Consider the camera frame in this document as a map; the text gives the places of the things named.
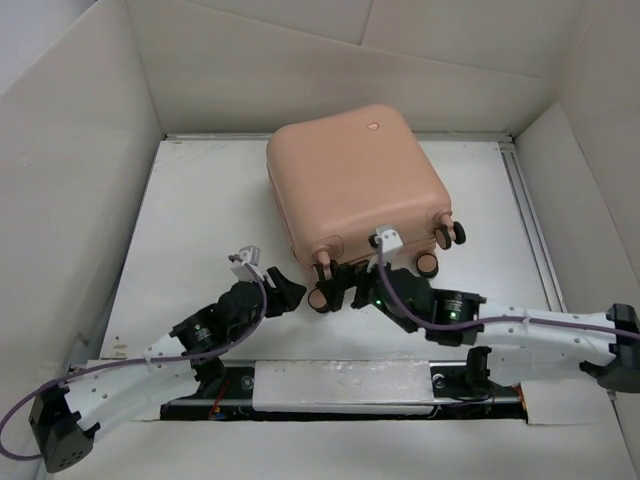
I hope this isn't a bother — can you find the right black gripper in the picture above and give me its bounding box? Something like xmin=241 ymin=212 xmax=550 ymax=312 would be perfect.
xmin=317 ymin=248 xmax=418 ymax=333

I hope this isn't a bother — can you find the pink hard-shell suitcase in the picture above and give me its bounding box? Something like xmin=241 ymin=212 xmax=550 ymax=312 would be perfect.
xmin=266 ymin=104 xmax=466 ymax=313

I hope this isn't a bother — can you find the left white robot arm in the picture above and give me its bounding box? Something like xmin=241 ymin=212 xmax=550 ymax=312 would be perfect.
xmin=29 ymin=263 xmax=306 ymax=473

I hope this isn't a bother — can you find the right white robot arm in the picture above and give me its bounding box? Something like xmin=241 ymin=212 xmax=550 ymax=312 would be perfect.
xmin=308 ymin=263 xmax=639 ymax=394

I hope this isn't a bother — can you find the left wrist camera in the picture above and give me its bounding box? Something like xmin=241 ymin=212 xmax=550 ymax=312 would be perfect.
xmin=229 ymin=245 xmax=263 ymax=282

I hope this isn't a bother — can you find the white padded base rail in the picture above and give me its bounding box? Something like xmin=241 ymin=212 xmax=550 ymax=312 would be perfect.
xmin=252 ymin=359 xmax=435 ymax=414

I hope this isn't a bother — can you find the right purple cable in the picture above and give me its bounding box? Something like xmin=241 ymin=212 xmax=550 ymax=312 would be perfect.
xmin=374 ymin=234 xmax=640 ymax=336

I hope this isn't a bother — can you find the purple cable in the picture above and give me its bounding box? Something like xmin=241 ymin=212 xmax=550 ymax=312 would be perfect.
xmin=0 ymin=254 xmax=269 ymax=461
xmin=374 ymin=234 xmax=640 ymax=336

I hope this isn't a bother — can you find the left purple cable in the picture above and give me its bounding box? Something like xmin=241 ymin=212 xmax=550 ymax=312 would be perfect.
xmin=0 ymin=254 xmax=269 ymax=461

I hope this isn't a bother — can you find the aluminium frame rail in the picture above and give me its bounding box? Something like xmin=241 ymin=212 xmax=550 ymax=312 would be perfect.
xmin=498 ymin=136 xmax=566 ymax=312

